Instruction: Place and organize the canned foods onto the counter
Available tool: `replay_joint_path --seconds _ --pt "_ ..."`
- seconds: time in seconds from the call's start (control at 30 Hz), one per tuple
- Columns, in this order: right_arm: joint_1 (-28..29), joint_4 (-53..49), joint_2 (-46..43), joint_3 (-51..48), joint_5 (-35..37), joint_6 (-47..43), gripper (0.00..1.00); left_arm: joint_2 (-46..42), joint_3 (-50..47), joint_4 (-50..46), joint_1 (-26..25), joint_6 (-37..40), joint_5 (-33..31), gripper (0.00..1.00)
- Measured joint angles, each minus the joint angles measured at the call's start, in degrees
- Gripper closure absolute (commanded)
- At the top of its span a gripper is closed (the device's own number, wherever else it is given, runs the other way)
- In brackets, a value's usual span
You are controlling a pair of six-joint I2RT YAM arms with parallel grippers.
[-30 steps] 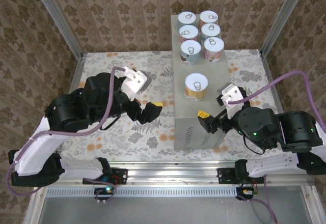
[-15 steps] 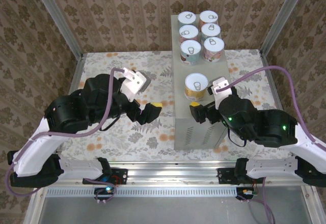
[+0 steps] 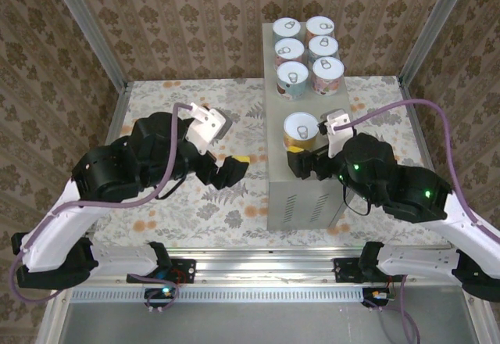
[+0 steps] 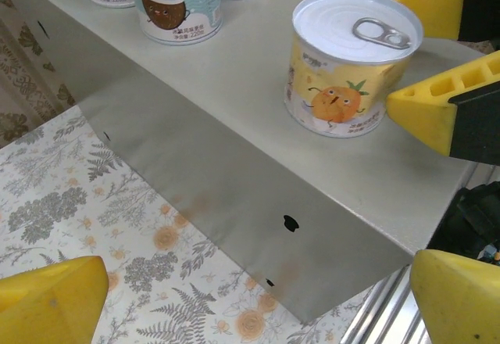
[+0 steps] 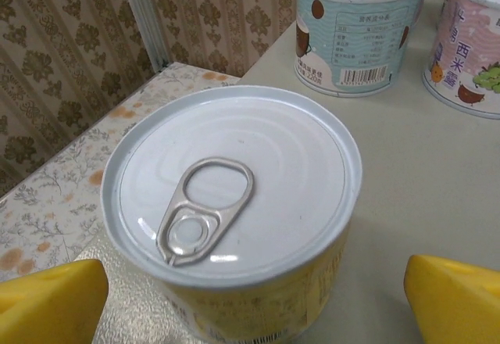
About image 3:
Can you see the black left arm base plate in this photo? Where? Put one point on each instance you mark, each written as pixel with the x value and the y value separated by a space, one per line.
pixel 187 269

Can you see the floral table covering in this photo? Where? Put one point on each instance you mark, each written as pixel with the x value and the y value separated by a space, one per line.
pixel 156 94

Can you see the blue and brown label can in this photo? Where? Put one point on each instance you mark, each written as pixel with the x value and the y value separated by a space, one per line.
pixel 293 74

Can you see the pink berry label can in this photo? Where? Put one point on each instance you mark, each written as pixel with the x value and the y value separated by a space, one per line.
pixel 328 68

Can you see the grey metal cabinet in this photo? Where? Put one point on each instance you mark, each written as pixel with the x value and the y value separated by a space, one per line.
pixel 304 203

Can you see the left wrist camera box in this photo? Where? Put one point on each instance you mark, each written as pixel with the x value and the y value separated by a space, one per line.
pixel 205 125

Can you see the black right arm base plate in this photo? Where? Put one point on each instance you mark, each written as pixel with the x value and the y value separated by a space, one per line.
pixel 343 271

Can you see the orange label can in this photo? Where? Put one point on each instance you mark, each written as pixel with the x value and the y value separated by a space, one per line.
pixel 320 26

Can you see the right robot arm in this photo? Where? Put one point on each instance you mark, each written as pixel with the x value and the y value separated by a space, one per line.
pixel 468 230

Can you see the blue floral label can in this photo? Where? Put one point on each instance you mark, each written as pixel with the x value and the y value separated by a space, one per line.
pixel 287 26

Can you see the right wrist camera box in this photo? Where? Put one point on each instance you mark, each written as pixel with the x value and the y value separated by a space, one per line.
pixel 336 129

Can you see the right controller board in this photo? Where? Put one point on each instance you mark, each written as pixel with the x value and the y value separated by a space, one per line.
pixel 375 295

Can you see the aluminium frame post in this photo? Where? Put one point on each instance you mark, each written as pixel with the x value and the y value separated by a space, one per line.
pixel 90 27
pixel 433 27

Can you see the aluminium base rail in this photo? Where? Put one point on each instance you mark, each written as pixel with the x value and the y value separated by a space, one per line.
pixel 254 269

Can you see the left controller board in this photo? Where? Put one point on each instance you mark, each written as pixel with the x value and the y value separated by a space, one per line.
pixel 160 293

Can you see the gold label can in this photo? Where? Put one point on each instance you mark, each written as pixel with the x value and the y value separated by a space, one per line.
pixel 301 125

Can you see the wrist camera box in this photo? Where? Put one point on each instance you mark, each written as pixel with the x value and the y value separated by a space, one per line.
pixel 205 125
pixel 336 129

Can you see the can with grey label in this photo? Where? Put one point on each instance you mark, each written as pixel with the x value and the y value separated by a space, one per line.
pixel 323 44

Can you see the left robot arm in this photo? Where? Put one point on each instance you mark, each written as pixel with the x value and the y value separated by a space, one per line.
pixel 58 234

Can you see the controller board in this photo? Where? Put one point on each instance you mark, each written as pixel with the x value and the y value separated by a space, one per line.
pixel 160 293
pixel 375 295

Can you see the grey metal bottom panel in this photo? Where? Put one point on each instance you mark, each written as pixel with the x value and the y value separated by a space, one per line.
pixel 254 324

